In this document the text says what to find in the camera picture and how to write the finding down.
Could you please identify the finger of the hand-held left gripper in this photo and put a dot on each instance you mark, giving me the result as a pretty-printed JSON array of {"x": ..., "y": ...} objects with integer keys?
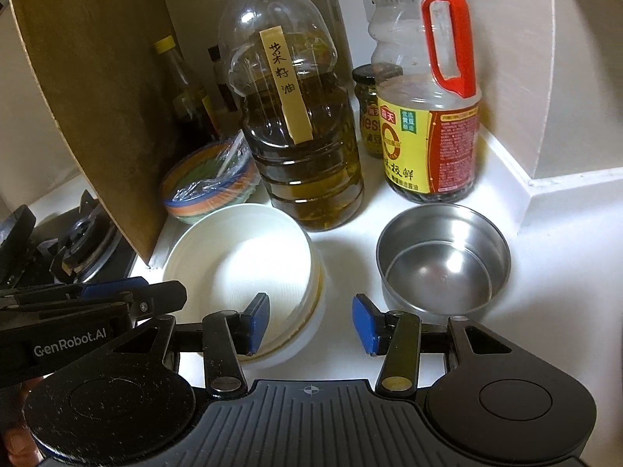
[
  {"x": 165, "y": 296},
  {"x": 114, "y": 285}
]

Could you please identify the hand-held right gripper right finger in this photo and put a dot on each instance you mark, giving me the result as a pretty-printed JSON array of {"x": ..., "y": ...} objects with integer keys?
[{"x": 362, "y": 321}]

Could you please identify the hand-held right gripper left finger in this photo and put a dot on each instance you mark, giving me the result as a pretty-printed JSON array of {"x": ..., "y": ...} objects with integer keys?
[{"x": 258, "y": 321}]

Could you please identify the cream ribbed plastic bowl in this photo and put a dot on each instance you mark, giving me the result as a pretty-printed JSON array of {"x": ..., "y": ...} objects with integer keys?
[{"x": 233, "y": 258}]

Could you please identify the small steel bowl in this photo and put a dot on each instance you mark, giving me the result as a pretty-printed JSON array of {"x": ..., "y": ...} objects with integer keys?
[{"x": 438, "y": 258}]

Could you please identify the person's left hand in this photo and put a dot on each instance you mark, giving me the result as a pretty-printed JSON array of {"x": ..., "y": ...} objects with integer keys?
[{"x": 17, "y": 442}]

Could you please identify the black gas stove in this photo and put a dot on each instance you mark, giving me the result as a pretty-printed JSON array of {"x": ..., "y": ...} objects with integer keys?
[{"x": 82, "y": 238}]

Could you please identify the colourful striped wrapped bowl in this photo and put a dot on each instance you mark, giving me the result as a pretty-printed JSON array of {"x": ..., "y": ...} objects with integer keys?
[{"x": 204, "y": 185}]

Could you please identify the clear cooking oil bottle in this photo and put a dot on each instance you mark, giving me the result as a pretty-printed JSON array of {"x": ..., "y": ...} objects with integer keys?
[{"x": 297, "y": 155}]

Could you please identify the wooden cutting board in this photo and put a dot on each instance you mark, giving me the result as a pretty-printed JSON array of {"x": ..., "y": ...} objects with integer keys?
[{"x": 97, "y": 107}]

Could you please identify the black-lidded glass jar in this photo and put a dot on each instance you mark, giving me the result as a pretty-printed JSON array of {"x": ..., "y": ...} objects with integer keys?
[{"x": 367, "y": 121}]

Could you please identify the yellow-capped dark bottle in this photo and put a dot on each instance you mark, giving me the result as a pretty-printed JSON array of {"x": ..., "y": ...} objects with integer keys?
[{"x": 185, "y": 92}]

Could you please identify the dark sauce bottle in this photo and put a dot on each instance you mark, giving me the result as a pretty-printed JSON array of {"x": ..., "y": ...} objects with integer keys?
[{"x": 221, "y": 82}]

